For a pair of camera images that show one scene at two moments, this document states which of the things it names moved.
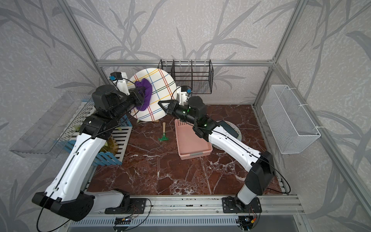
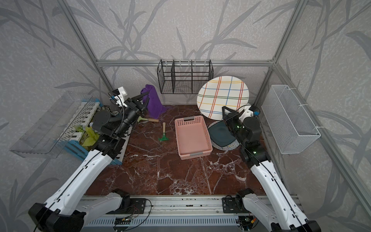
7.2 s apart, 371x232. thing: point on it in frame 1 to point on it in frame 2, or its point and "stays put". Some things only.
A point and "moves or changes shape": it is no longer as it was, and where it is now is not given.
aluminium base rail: [270, 205] stays put
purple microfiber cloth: [144, 84] moves or changes shape
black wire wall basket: [198, 75] stays put
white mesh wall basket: [293, 130] stays put
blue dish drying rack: [121, 133] stays put
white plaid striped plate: [164, 88] to [228, 92]
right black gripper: [172, 107] to [230, 119]
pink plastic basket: [190, 144] stays put
